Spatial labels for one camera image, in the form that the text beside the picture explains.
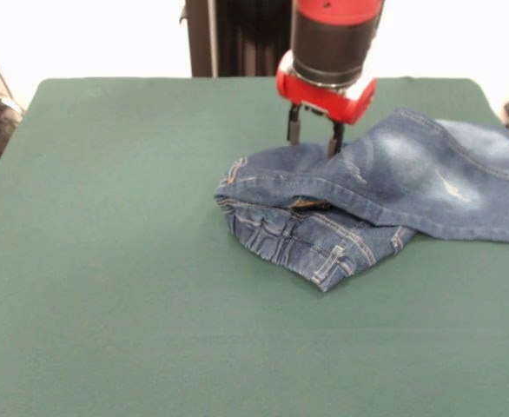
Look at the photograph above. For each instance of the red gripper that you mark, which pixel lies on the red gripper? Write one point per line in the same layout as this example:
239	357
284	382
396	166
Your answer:
324	100

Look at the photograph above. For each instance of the blue denim jeans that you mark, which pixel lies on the blue denim jeans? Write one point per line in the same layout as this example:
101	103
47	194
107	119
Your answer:
389	182

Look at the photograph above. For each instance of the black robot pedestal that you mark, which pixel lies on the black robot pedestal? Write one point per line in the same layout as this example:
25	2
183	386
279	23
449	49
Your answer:
237	39

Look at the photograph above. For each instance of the dark green table cloth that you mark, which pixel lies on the dark green table cloth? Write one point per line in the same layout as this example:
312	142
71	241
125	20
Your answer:
107	282

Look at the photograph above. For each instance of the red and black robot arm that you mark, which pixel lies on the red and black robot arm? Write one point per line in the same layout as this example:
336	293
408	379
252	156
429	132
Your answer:
335	39

